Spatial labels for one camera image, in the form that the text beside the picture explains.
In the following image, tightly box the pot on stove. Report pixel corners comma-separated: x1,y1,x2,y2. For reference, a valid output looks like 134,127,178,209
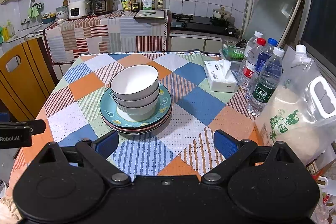
213,7,231,20

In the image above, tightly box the cutting board with knife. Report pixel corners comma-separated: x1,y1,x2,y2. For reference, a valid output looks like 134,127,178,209
134,10,165,19

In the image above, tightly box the yellow wooden chair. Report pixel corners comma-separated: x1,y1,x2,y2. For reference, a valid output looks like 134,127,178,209
1,38,58,122

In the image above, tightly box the red cap water bottle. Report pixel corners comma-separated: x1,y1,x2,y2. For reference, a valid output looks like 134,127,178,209
240,38,266,93

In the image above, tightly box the blue fried egg plate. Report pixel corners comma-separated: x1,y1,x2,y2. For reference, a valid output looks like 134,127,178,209
100,84,172,130

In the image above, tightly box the colourful patchwork tablecloth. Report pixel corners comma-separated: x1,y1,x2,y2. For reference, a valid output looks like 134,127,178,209
9,51,258,186

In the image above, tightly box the blue label water bottle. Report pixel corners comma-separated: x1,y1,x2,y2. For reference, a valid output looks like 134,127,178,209
245,38,278,99

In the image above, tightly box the black gas stove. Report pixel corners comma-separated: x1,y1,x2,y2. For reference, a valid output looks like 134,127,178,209
170,13,240,38

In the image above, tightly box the pink bunny carrot plate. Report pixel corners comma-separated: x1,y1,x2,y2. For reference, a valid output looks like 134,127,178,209
103,106,172,135

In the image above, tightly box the striped patchwork counter cloth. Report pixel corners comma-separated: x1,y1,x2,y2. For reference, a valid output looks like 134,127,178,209
45,11,169,64

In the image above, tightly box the white ribbed bowl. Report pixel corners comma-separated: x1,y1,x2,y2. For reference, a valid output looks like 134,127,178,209
109,65,159,101
112,86,159,108
116,98,159,122

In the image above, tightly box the green plastic basket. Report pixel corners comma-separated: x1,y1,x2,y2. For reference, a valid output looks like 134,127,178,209
222,42,245,61

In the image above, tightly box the white rice cooker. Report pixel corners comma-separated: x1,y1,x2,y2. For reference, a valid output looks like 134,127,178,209
68,0,90,20

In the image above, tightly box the white sun plate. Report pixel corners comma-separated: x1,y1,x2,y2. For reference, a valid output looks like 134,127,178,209
111,119,168,135

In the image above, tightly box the white tissue box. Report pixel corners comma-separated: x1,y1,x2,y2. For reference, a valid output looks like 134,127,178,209
204,59,238,93

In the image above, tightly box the green label water bottle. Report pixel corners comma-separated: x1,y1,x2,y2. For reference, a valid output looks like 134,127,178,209
247,47,285,117

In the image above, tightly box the black pressure cooker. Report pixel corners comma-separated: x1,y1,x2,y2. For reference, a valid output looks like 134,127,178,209
92,0,114,15

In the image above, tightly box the clear rice bag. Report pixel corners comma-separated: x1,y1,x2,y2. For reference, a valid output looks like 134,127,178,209
255,44,335,165

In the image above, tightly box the metal sheet panel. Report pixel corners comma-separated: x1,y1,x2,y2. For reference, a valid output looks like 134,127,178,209
243,0,304,47

